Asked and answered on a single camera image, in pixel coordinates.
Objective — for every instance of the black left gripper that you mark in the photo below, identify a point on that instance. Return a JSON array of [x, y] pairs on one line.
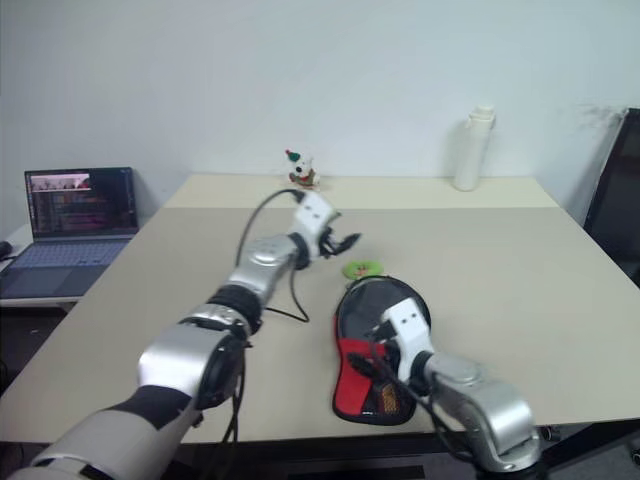
[[327, 245]]

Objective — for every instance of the black office chair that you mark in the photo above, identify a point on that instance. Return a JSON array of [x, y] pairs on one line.
[[617, 200]]

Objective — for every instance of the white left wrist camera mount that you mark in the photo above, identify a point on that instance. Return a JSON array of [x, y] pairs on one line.
[[312, 212]]

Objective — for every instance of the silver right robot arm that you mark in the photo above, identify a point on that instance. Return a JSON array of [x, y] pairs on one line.
[[490, 405]]

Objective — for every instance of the black and red pouch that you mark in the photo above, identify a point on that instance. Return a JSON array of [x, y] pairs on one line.
[[357, 385]]

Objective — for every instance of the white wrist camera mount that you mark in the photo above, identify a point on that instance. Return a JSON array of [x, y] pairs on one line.
[[410, 325], [312, 212]]

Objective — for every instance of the white plush dog toy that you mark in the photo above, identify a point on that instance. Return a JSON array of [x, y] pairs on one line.
[[302, 172]]

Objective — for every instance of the open grey laptop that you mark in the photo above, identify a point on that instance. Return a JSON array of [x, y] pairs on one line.
[[75, 220]]

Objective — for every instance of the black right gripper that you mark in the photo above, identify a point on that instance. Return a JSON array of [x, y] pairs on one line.
[[387, 350]]

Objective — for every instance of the small black device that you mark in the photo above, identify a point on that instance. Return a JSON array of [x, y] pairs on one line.
[[5, 248]]

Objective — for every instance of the white plastic bottle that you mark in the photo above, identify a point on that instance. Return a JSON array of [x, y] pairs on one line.
[[472, 150]]

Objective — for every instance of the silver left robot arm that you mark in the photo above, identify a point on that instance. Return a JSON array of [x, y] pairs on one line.
[[185, 355]]

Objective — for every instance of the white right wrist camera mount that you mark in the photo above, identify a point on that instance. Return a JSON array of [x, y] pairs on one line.
[[410, 325]]

